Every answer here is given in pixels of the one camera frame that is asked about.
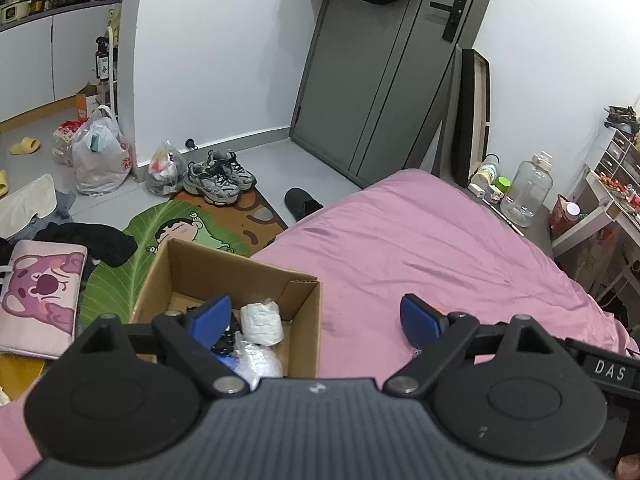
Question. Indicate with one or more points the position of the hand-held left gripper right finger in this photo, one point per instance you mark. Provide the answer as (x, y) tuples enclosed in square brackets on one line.
[(417, 320)]

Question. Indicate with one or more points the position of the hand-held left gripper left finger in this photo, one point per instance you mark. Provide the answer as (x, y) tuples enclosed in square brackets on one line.
[(212, 317)]

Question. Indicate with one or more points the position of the brown cardboard box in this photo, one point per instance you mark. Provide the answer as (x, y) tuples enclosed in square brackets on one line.
[(200, 270)]

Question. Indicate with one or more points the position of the clear plastic bag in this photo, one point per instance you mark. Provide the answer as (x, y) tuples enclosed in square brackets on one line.
[(260, 365)]

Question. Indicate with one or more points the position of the pink bed sheet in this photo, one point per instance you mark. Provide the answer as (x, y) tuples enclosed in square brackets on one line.
[(425, 240)]

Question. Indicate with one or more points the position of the green leaf floor mat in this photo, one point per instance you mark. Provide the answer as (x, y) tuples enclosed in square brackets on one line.
[(115, 280)]

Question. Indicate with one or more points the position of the grey sneaker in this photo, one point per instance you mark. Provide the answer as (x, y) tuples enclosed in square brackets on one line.
[(237, 172), (212, 187)]

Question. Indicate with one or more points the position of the grey bedside table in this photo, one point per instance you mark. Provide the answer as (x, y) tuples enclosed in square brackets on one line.
[(535, 240)]

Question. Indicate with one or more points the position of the small white box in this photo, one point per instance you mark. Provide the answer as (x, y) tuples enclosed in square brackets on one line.
[(482, 192)]

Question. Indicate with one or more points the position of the black slipper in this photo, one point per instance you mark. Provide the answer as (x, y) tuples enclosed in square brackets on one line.
[(302, 204)]

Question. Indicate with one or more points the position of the plain black cloth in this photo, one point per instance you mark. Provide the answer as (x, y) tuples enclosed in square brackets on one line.
[(85, 242)]

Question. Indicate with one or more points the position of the white desk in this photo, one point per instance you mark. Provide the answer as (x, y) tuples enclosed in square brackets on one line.
[(590, 220)]

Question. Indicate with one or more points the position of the clear trash bag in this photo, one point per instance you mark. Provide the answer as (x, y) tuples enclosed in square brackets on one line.
[(165, 170)]

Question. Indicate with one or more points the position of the red jar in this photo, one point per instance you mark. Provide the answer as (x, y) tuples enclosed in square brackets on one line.
[(565, 217)]

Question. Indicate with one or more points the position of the clear water jug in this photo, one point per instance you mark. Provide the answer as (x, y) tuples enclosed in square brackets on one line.
[(527, 190)]

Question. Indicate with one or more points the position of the pink cartoon cushion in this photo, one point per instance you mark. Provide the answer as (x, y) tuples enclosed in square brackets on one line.
[(40, 300)]

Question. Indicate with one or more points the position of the black door stopper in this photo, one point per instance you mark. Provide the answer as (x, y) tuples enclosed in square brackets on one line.
[(191, 144)]

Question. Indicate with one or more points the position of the large white plastic bag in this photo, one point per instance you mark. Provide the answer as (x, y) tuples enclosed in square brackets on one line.
[(100, 160)]

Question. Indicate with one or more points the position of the grey drawer organizer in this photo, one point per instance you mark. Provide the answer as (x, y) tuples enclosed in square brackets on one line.
[(620, 160)]

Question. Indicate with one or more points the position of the black cloth with white print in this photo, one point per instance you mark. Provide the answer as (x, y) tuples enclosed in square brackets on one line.
[(5, 270)]

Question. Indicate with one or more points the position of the black framed wooden board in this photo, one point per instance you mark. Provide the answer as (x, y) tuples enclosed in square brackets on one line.
[(470, 110)]

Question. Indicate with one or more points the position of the white towel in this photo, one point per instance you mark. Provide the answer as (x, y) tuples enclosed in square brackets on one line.
[(27, 205)]

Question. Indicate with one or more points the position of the plastic bag with red contents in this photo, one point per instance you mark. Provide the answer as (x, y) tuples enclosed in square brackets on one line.
[(65, 140)]

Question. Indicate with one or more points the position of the grey door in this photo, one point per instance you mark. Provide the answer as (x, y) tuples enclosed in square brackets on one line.
[(380, 85)]

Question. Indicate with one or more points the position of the small open cardboard box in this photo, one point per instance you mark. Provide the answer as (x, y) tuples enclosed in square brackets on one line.
[(89, 102)]

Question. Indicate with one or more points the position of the yellow slipper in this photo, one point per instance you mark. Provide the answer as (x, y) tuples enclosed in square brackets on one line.
[(3, 184), (25, 146)]

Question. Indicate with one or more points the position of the black spray bottle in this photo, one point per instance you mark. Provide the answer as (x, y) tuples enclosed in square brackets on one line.
[(102, 60)]

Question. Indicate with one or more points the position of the white rack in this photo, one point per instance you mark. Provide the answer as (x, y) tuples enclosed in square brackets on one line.
[(112, 50)]

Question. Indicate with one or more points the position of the white lower cabinet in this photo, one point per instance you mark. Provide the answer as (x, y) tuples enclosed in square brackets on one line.
[(30, 70)]

